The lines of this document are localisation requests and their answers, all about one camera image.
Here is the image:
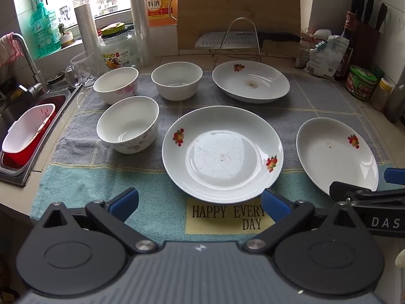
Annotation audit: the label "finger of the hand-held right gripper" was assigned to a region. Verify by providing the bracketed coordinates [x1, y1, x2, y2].
[330, 181, 405, 202]
[384, 168, 405, 185]

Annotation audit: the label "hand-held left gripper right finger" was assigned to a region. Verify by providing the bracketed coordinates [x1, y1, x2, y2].
[243, 188, 363, 255]

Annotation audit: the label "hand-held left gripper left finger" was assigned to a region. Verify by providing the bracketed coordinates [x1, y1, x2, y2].
[43, 187, 159, 255]

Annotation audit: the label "white plate two fruit prints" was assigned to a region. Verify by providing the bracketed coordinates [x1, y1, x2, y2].
[162, 105, 284, 204]

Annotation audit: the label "white floral print bowl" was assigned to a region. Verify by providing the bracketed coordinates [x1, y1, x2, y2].
[96, 96, 159, 154]
[93, 67, 139, 105]

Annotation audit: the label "white stained fruit print plate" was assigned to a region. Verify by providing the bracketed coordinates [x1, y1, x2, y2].
[212, 60, 290, 104]

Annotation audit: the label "plain white bowl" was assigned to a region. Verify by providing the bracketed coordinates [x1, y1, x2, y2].
[151, 62, 203, 101]

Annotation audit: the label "grey blue printed towel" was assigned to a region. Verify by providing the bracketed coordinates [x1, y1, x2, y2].
[30, 70, 393, 244]

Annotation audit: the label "grey metal container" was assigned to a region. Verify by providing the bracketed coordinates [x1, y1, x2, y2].
[384, 70, 405, 123]

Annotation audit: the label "small jar yellow lid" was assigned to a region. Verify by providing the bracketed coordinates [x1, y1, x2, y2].
[370, 78, 394, 111]

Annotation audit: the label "green lidded sauce jar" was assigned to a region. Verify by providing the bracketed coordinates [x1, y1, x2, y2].
[345, 65, 378, 101]

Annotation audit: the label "stainless steel sink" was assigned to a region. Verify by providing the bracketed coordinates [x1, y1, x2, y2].
[0, 82, 79, 186]

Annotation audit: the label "red plastic basin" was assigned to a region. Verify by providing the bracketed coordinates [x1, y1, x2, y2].
[0, 103, 58, 169]

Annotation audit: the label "white plastic colander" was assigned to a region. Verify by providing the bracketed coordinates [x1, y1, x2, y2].
[2, 103, 57, 153]

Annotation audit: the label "dark sauce bottle red label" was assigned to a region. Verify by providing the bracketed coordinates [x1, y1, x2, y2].
[335, 11, 357, 81]

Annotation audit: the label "white bag blue print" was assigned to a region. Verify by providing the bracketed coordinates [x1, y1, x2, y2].
[304, 35, 350, 78]

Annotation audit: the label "dark brown knife block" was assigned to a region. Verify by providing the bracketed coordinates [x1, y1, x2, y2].
[351, 19, 380, 70]

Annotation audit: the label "clear glass mug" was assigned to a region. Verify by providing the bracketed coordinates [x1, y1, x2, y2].
[65, 51, 105, 88]

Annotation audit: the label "white bag orange print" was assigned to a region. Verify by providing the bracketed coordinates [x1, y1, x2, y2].
[299, 29, 332, 67]

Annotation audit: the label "glass jar yellow-green lid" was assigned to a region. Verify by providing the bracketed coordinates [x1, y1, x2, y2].
[99, 22, 137, 70]

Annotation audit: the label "small potted plant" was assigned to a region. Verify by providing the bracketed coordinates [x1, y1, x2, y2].
[57, 22, 75, 49]

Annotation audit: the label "steel faucet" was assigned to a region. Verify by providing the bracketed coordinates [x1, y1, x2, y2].
[9, 33, 48, 96]

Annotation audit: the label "tall clear plastic wrap roll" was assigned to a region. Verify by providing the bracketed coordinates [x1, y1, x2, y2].
[127, 0, 154, 67]

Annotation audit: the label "green dish soap bottle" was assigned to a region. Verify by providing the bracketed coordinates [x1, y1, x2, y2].
[29, 0, 61, 58]

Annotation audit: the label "pink white dishcloth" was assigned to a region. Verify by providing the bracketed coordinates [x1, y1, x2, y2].
[0, 33, 24, 67]

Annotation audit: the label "orange cooking wine bottle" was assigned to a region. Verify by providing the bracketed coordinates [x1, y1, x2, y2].
[144, 0, 179, 28]

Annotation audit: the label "bamboo cutting board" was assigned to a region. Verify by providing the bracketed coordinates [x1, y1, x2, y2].
[176, 0, 301, 58]

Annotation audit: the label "santoku knife black handle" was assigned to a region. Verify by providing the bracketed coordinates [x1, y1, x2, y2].
[194, 31, 300, 49]

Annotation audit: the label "metal wire rack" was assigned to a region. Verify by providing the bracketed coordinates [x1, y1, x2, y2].
[209, 17, 265, 62]

